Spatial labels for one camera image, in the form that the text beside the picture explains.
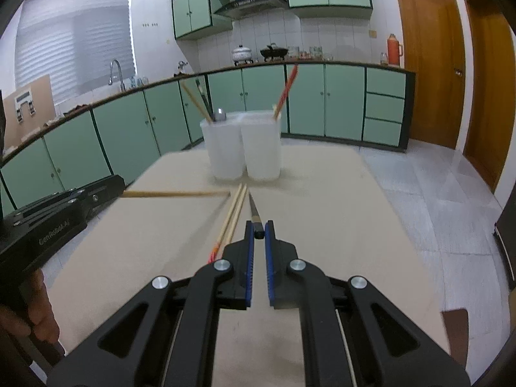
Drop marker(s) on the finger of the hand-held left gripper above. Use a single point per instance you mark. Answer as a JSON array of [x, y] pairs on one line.
[[92, 185], [105, 197]]

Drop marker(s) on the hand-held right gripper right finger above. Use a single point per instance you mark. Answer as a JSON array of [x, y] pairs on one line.
[[269, 274]]

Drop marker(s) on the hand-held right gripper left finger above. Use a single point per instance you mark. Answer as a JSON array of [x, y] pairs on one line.
[[250, 274]]

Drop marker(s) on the dark brown chopstick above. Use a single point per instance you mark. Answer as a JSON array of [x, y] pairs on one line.
[[254, 213], [203, 96]]

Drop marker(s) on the bamboo chopstick orange red end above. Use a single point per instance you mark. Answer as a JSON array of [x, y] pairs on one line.
[[229, 213], [237, 209]]

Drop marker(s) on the plain bamboo chopstick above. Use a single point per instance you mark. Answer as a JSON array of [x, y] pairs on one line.
[[195, 103], [177, 194]]

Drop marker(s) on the white plastic utensil holder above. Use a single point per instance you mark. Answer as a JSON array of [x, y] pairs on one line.
[[258, 149]]

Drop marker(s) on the red patterned end chopstick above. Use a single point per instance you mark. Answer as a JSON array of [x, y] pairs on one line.
[[293, 82], [288, 83]]

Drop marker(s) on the person's left hand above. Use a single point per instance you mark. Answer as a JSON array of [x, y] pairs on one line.
[[42, 314]]

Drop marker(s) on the green base cabinet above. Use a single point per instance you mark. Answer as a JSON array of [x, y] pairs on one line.
[[121, 129], [342, 100]]

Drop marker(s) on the brown cardboard board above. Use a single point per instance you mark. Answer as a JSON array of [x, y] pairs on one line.
[[40, 117]]

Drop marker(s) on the clear plastic bottles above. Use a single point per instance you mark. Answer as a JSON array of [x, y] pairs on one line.
[[138, 82]]

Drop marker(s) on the metal faucet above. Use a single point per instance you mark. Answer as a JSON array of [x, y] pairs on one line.
[[115, 72]]

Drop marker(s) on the white window blinds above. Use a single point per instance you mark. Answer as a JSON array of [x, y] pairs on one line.
[[76, 36]]

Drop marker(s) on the brown chair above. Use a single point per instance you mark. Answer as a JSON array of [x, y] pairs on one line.
[[456, 330]]

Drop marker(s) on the white pot with lid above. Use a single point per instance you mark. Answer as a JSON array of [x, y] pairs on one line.
[[242, 54]]

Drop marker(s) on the black wok with lid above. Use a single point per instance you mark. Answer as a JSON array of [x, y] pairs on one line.
[[274, 52]]

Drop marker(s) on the dark range hood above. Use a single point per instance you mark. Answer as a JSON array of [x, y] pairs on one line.
[[250, 6]]

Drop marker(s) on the dark cabinet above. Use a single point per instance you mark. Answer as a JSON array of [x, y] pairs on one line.
[[508, 242]]

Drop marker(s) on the small glass bottle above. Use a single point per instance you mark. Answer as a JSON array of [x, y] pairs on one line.
[[383, 58]]

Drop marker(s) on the orange thermos flask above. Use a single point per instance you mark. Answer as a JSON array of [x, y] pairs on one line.
[[394, 50]]

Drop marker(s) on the plain wooden door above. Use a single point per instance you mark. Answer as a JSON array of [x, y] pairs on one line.
[[492, 88]]

